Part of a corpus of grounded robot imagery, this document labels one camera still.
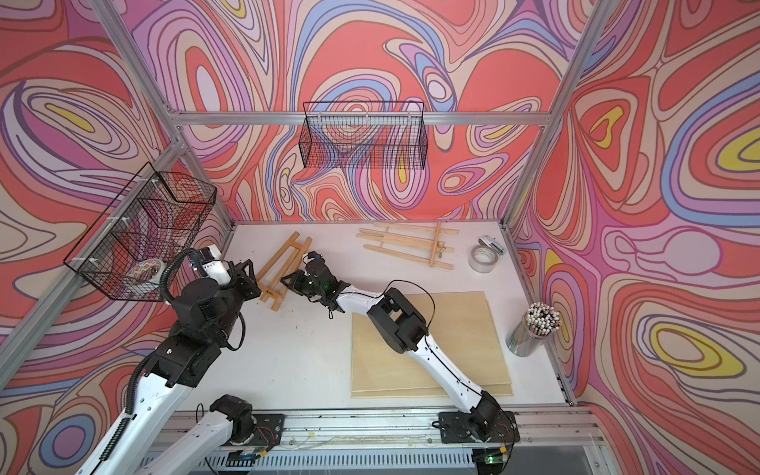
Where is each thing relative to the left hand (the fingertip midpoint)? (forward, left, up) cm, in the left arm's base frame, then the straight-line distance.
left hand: (253, 262), depth 68 cm
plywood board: (-19, -64, -32) cm, 74 cm away
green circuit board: (-34, +5, -34) cm, 49 cm away
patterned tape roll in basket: (+1, +28, -5) cm, 28 cm away
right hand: (+12, +3, -28) cm, 30 cm away
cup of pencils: (-9, -69, -18) cm, 71 cm away
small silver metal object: (+33, -72, -29) cm, 85 cm away
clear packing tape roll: (+26, -68, -30) cm, 79 cm away
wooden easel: (+41, -51, -29) cm, 72 cm away
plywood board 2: (-1, -54, -29) cm, 62 cm away
